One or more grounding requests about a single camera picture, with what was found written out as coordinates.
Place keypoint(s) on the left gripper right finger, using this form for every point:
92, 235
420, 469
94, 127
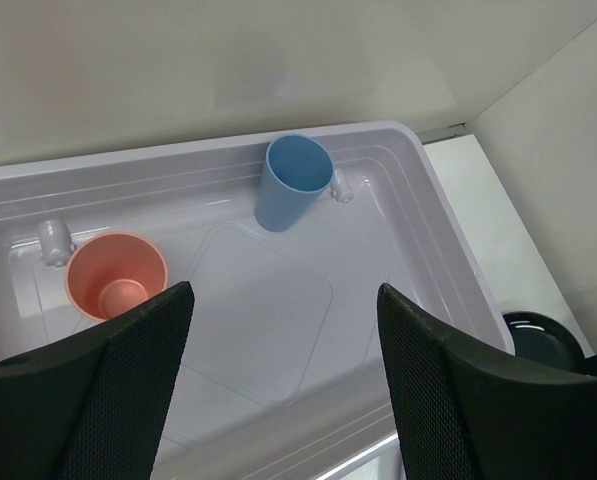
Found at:
466, 410

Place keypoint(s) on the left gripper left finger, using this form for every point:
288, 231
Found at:
93, 405

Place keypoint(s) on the black small plate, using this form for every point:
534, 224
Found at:
543, 340

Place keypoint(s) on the pink plastic cup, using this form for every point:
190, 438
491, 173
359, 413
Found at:
113, 272

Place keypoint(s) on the blue plastic cup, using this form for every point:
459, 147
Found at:
296, 171

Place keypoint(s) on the lavender plastic bin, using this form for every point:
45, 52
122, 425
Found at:
282, 374

